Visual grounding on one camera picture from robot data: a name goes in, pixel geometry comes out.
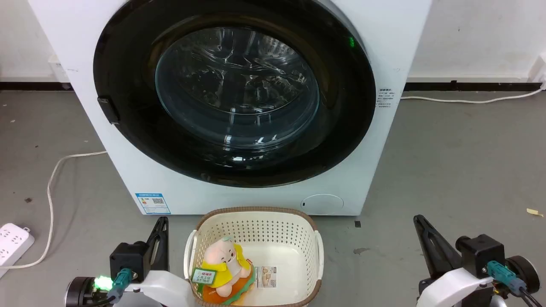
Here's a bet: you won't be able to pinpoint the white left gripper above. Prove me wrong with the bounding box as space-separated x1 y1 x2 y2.
112 216 197 307

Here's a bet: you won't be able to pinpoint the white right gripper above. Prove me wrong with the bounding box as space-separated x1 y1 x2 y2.
413 214 508 307

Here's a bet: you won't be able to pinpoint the white front-load washing machine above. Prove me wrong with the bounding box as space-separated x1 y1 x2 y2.
28 0 433 217

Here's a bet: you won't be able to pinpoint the black round glass washer door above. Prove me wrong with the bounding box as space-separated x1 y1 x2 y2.
93 0 377 188

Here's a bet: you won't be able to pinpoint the blue energy label sticker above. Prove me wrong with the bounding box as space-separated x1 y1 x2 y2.
135 193 171 215

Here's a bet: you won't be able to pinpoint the green white doll tag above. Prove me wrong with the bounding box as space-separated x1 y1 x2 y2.
191 268 218 285

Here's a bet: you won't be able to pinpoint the pink plush doll yellow clothes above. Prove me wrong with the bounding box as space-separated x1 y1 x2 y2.
197 237 256 305

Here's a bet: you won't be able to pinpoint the cream plastic laundry basket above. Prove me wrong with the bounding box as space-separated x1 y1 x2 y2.
184 207 325 307

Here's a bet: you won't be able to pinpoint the paper label in basket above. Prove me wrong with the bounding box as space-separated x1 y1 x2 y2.
255 266 278 289

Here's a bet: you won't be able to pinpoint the round white filter cover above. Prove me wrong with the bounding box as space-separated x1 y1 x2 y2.
300 194 345 215

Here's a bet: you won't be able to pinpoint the white power strip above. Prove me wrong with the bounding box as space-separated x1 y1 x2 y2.
0 223 35 278

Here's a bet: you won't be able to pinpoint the white text sticker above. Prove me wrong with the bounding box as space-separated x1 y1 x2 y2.
376 88 397 110

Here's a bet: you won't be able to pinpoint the teal left camera cable plug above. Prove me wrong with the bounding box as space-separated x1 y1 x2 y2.
94 268 133 304

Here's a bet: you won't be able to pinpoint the teal camera cable plug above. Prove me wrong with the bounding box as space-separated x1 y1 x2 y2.
94 268 133 304
487 261 528 295

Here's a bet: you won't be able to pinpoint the teal right camera cable plug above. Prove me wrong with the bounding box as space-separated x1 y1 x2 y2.
487 261 528 295

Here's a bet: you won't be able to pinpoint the white power strip cable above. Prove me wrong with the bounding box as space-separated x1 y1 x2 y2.
0 151 107 270

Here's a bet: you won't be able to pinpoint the white cable along wall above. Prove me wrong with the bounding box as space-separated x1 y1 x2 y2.
400 87 544 104

